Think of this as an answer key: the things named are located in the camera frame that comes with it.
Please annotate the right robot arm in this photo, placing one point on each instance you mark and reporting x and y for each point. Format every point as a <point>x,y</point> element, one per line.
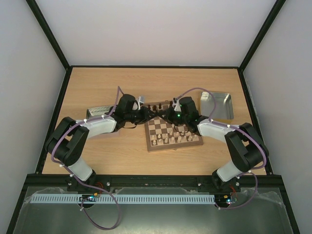
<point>247,149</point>

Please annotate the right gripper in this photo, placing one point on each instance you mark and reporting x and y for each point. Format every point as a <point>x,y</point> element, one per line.
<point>167,114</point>

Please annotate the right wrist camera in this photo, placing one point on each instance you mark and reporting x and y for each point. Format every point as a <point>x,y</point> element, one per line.
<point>176,105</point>

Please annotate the right metal tin tray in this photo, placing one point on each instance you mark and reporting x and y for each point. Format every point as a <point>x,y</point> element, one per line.
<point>221,104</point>

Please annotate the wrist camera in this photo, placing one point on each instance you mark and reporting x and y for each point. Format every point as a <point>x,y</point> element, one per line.
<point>176,105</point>
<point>140,101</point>

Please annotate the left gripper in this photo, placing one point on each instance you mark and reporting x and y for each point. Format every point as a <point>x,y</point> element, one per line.
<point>146,117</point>

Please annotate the left metal tin tray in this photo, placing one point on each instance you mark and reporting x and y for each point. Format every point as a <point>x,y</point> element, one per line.
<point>97,111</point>

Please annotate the wooden chess board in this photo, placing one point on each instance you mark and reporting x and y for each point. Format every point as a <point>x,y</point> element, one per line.
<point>157,126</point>

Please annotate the black frame base rail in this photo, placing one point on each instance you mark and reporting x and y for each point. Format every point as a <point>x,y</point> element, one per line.
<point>201,183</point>

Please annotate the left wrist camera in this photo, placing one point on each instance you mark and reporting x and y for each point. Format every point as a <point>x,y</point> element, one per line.
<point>140,101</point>

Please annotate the light blue cable duct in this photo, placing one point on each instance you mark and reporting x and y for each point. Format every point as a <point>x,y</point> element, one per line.
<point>122,199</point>

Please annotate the metal tin tray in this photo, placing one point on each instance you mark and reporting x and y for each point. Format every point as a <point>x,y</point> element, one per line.
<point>97,111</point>
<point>221,104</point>

